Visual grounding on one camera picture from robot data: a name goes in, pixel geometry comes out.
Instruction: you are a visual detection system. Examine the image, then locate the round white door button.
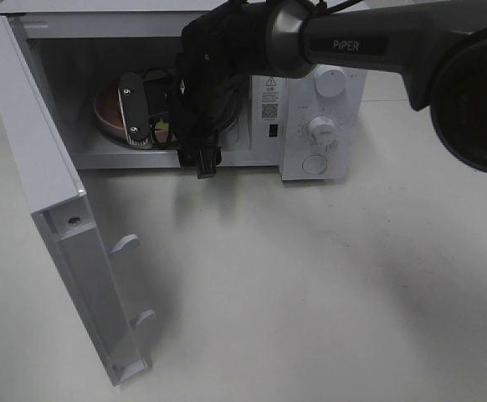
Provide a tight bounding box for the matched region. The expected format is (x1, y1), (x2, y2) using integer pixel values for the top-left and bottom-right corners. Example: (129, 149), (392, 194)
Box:
(301, 154), (328, 175)

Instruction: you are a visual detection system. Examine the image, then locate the white timer knob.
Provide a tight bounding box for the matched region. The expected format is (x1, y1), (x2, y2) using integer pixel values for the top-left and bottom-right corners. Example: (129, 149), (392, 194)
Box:
(307, 116), (338, 147)

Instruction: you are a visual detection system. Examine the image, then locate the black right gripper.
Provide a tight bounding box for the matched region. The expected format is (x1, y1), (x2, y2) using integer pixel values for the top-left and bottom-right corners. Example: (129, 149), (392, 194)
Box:
(118, 67), (244, 179)

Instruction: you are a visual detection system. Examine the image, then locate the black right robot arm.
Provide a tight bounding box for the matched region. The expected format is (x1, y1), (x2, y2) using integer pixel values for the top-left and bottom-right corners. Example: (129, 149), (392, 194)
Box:
(118, 1), (487, 178)

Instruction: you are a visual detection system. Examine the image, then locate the toy sandwich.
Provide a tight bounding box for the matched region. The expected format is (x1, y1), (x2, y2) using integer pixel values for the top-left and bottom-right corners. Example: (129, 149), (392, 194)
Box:
(154, 119), (169, 135)

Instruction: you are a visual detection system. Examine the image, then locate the white microwave oven body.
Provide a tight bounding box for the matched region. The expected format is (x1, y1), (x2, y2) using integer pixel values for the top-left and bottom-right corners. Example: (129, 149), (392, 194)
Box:
(0, 1), (366, 187)

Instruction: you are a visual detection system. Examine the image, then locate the upper white power knob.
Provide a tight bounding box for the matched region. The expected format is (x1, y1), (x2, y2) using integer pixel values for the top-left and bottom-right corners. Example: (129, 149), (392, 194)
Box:
(314, 64), (347, 98)

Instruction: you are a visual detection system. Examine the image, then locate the pink plate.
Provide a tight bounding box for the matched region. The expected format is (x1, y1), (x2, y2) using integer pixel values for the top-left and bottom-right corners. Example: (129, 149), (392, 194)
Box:
(94, 80), (178, 150)

